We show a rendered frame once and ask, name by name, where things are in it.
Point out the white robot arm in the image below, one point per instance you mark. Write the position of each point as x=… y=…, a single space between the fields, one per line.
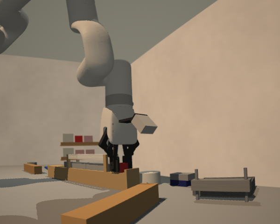
x=99 y=68

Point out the grey cylinder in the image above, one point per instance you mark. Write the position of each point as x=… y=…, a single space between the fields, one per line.
x=150 y=177

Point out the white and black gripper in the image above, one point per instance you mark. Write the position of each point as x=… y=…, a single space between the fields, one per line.
x=113 y=133

